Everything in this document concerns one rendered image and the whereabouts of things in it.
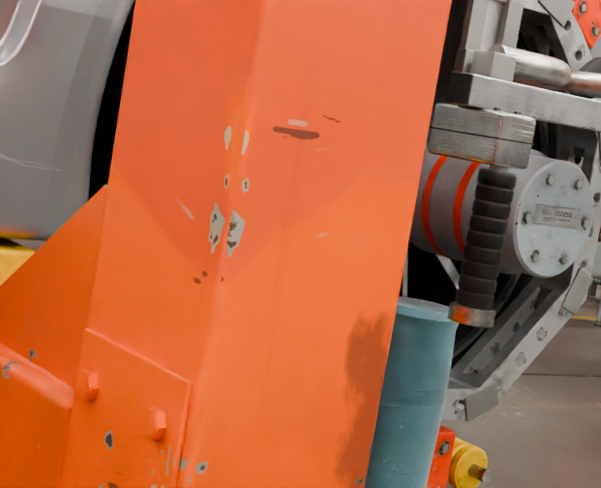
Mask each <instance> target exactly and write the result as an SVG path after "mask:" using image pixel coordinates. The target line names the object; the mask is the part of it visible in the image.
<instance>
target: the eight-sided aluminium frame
mask: <svg viewBox="0 0 601 488"><path fill-rule="evenodd" d="M513 1H516V2H520V3H524V8H523V13H522V19H521V24H520V31H521V33H522V36H523V38H524V40H525V43H526V47H527V49H528V51H530V52H534V53H538V54H543V55H547V56H550V57H554V58H556V59H559V60H562V61H563V62H565V63H566V64H568V66H569V68H570V69H571V70H572V71H578V70H579V69H580V68H582V66H583V65H584V64H585V63H587V62H588V61H589V60H591V59H592V57H591V54H590V51H589V49H588V46H587V43H586V39H585V36H584V34H583V32H582V29H581V27H580V25H579V24H578V22H577V20H576V18H574V16H573V14H572V10H573V8H574V6H575V3H574V2H573V1H572V0H513ZM558 126H559V128H560V132H561V142H560V147H559V152H558V157H557V159H558V160H562V161H567V162H570V163H572V164H574V165H576V166H577V167H578V168H579V169H580V170H581V171H582V172H583V173H584V175H585V176H586V179H587V181H588V184H589V187H590V190H591V193H592V200H593V216H592V223H591V228H590V232H589V235H588V238H587V241H586V244H585V246H584V248H583V249H582V251H581V252H580V254H579V256H578V257H577V258H576V259H575V261H574V262H573V263H572V264H571V265H570V266H569V267H568V268H567V269H565V270H564V271H563V272H561V273H560V274H558V275H555V276H554V277H550V278H539V277H535V276H533V278H532V280H531V281H530V283H529V284H528V285H527V286H526V287H525V288H524V289H523V290H522V292H521V293H520V294H519V295H518V296H517V297H516V298H515V299H514V300H513V301H512V303H511V304H510V305H509V306H508V307H507V308H506V309H505V310H504V311H503V313H502V314H501V315H500V316H499V317H498V318H497V319H496V320H495V322H494V326H493V327H489V328H488V329H487V330H486V332H485V333H484V334H483V335H482V336H481V337H480V338H479V339H478V340H477V342H476V343H475V344H474V345H473V346H472V347H471V348H470V349H469V350H468V352H467V353H466V354H465V355H464V356H463V357H462V358H461V359H460V361H459V362H458V363H457V364H456V365H455V366H454V367H453V368H452V369H451V371H450V376H449V383H448V387H447V393H446V398H445V404H444V409H443V414H442V418H441V421H444V420H464V421H466V422H469V421H470V420H472V419H482V418H484V416H485V415H486V414H487V413H488V412H489V411H490V410H491V409H492V408H494V407H496V406H498V400H499V399H500V398H501V397H502V396H503V394H504V393H505V392H506V391H507V390H508V389H509V388H510V386H511V385H512V384H513V383H514V382H515V381H516V379H517V378H518V377H519V376H520V375H521V374H522V373H523V371H524V370H525V369H526V368H527V367H528V366H529V364H530V363H531V362H532V361H533V360H534V359H535V357H536V356H537V355H538V354H539V353H540V352H541V351H542V350H543V349H544V348H545V347H546V346H547V345H548V343H549V342H550V341H551V340H552V339H553V338H554V337H555V335H556V334H557V333H558V332H559V330H560V329H561V328H562V327H563V326H564V325H565V324H566V323H567V321H568V320H569V319H570V318H571V317H572V316H576V315H577V313H578V311H579V309H580V307H581V305H582V304H583V303H584V302H585V301H586V297H587V291H588V288H589V286H590V284H591V282H592V280H593V278H592V277H590V276H591V271H592V266H593V262H594V257H595V252H596V247H597V242H598V237H599V232H600V228H601V133H600V132H595V131H591V130H585V129H580V128H575V127H570V126H564V125H559V124H558Z"/></svg>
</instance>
